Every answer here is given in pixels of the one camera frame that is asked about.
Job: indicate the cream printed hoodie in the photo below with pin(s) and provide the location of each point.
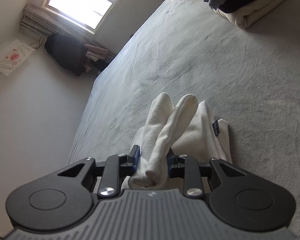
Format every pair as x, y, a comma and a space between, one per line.
185, 130

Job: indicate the white printed wall hanging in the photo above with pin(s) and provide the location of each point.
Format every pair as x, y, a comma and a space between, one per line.
12, 57

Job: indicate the window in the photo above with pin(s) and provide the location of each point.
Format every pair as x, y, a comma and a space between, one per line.
85, 2

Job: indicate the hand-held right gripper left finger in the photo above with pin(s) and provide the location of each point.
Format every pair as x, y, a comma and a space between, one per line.
136, 158

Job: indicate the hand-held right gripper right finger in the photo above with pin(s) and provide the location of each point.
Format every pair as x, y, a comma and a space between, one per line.
169, 161

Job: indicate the folded beige garment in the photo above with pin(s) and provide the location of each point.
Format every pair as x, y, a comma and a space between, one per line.
255, 12

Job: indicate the grey bed blanket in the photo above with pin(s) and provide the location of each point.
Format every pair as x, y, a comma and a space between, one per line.
215, 67

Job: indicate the hanging clothes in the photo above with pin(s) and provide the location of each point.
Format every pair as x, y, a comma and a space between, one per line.
65, 50

